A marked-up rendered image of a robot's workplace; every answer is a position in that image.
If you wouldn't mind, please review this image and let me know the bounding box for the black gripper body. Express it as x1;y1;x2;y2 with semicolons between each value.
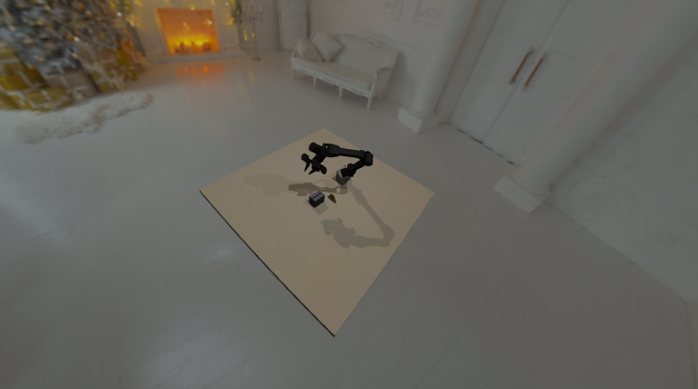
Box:
301;154;327;175

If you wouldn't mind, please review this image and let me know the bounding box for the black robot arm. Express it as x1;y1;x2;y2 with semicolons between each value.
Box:
309;142;374;177

